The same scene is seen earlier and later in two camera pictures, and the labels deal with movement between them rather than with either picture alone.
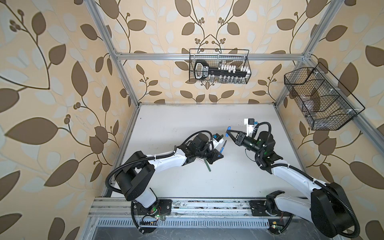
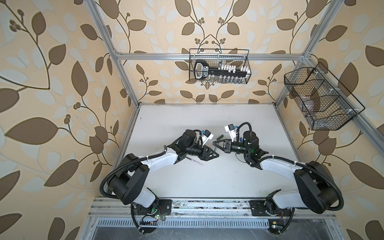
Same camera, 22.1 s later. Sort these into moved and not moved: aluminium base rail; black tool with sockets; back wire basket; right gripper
Moved: right gripper
Not moved: black tool with sockets; back wire basket; aluminium base rail
